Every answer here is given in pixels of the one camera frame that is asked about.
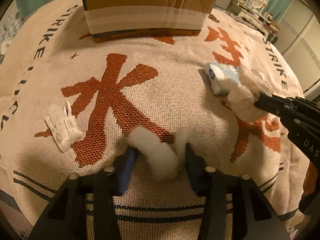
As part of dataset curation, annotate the white louvred wardrobe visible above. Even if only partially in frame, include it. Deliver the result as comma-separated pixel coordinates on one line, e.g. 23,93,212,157
276,0,319,101

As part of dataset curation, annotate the brown cardboard box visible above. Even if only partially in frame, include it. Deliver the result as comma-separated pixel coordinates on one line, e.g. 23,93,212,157
82,0,216,36

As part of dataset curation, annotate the white face mask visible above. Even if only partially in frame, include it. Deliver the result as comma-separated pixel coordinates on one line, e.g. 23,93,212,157
45,100,83,152

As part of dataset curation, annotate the white cloth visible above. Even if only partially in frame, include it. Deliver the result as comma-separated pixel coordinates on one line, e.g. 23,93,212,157
227,66,273,122

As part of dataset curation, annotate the checked pyjama cloth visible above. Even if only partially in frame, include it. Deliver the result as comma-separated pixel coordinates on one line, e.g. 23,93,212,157
1,11,23,63

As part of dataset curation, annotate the white sock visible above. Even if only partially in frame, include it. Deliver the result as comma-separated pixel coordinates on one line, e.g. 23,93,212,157
127,126,190,181

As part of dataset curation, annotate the cream printed bed blanket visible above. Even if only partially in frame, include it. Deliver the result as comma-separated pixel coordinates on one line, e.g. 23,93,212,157
1,0,309,230

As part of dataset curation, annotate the small blue tissue packet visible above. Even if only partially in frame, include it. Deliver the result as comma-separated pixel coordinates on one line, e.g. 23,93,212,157
204,62,240,95

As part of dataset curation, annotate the white dressing table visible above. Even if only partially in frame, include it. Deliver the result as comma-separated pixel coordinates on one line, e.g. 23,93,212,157
233,4,279,44

